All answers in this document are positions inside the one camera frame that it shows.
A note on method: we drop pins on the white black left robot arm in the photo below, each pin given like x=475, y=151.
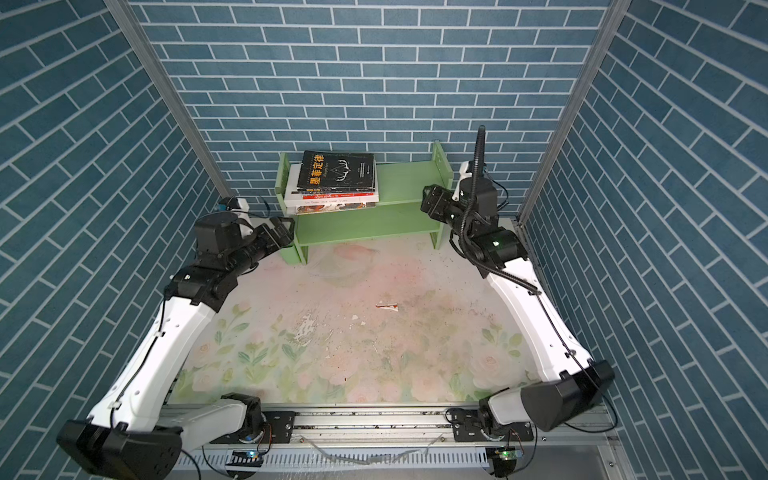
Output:
x=125, y=436

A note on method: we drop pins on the dark purple book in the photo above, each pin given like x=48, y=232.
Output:
x=357, y=195

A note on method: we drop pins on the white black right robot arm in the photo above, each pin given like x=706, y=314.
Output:
x=569, y=381

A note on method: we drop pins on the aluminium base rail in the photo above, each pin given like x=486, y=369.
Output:
x=366, y=427

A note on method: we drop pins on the red blue manga book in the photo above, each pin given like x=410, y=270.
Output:
x=300, y=201

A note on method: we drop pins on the black book with gold text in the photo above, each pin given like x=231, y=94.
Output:
x=336, y=172

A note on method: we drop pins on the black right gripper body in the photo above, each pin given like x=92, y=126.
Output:
x=450, y=211

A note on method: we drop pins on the small red paper scrap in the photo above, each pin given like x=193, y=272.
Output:
x=388, y=307

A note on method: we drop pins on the green wooden two-tier shelf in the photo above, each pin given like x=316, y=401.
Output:
x=397, y=212

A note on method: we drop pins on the white book with brown bars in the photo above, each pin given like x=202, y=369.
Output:
x=291, y=187

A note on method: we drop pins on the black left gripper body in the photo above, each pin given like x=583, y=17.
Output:
x=254, y=248

